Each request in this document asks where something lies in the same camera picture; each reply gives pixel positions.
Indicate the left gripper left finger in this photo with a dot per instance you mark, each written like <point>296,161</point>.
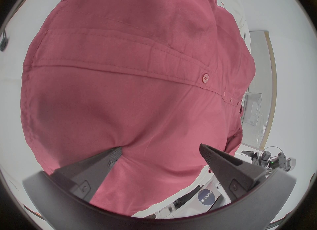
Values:
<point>91,174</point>

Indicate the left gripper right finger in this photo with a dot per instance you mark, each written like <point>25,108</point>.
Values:
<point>235,174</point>

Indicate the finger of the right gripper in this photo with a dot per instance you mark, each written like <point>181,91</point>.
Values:
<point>249,153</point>

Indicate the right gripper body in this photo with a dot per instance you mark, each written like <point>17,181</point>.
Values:
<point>255,158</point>

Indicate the red shirt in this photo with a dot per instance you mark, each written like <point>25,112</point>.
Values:
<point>123,75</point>

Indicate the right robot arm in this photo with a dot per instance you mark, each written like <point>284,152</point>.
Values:
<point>282,161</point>

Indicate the clear plastic box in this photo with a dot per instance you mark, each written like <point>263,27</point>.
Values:
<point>253,107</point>

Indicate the bed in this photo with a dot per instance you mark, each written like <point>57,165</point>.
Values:
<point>14,100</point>

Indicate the white printed quilt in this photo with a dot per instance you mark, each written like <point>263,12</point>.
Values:
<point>237,18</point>

